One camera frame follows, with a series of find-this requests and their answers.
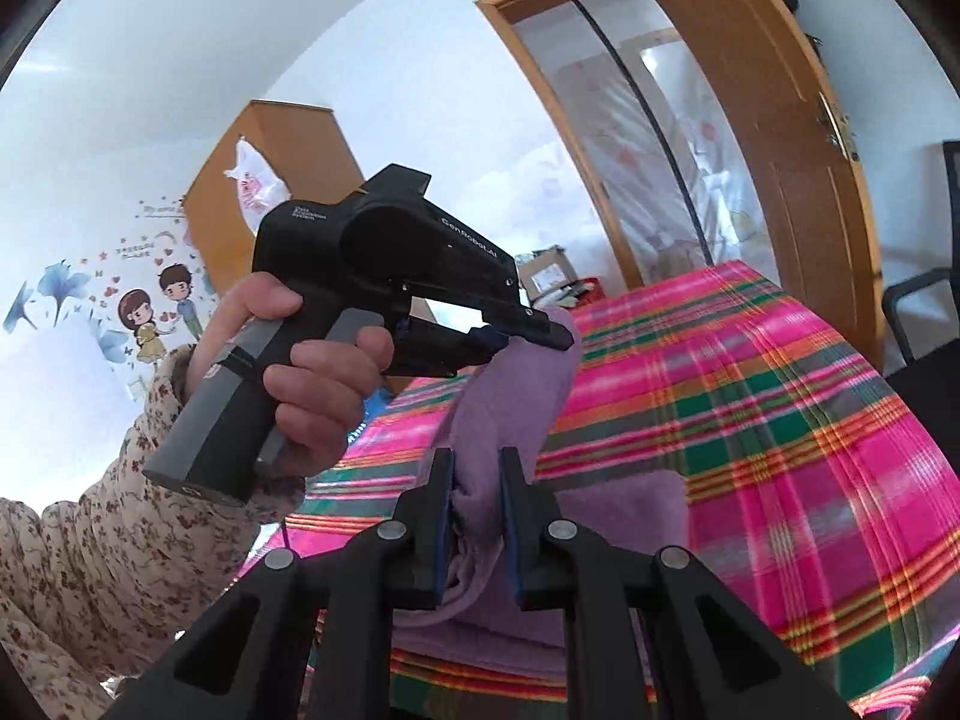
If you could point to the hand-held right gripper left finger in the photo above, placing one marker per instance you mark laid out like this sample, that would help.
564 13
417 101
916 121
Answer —
444 532

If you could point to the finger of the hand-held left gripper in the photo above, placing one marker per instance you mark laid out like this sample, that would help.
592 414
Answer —
525 324
442 349

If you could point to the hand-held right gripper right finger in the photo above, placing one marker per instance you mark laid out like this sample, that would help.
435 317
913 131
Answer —
511 540

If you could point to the purple sweater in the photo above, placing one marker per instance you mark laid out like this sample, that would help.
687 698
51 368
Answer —
517 405

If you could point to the person's left forearm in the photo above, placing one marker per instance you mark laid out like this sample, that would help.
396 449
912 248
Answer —
112 555

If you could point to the person's left hand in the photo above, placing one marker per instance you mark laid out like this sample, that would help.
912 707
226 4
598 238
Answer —
322 390

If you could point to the cardboard box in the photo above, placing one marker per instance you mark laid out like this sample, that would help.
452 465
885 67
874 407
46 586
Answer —
547 274

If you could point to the wooden wardrobe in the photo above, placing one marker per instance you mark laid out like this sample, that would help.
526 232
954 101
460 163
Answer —
300 150

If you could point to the white plastic bag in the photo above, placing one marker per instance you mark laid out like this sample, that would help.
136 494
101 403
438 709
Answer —
255 184

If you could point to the pink green plaid blanket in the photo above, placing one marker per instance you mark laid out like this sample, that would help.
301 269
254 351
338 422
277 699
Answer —
750 427

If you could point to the wooden door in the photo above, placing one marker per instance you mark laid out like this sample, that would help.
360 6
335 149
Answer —
765 127

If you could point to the black mesh chair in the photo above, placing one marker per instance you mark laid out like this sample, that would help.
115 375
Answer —
930 360

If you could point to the door frame with plastic curtain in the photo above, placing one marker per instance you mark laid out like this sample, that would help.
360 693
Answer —
615 112

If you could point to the cartoon wall stickers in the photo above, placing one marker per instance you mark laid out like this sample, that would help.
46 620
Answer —
142 307

